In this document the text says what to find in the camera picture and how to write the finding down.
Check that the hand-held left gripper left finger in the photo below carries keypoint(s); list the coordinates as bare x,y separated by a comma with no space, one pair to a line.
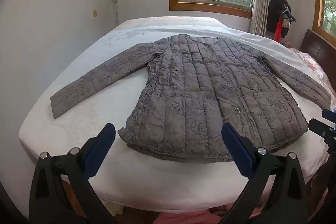
101,146

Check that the red hanging item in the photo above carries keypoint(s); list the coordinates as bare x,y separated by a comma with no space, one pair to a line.
278,29

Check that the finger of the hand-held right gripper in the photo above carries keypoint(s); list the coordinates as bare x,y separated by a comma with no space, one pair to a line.
329,115
321,130

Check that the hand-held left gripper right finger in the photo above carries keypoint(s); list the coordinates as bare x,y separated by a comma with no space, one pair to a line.
236,146

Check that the grey quilted rose-print jacket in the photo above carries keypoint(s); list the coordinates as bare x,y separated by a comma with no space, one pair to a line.
210,87

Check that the pink floral blanket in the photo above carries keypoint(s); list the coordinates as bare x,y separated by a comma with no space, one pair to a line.
319,69

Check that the pink cloth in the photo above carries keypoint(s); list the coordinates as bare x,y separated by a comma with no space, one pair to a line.
183,217

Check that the bed with white sheet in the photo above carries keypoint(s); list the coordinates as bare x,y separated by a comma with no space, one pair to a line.
78,134

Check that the dark wooden headboard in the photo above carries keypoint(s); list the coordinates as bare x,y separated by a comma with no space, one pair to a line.
315,45

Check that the black hanging garment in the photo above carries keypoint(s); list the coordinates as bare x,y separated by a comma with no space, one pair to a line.
274,14

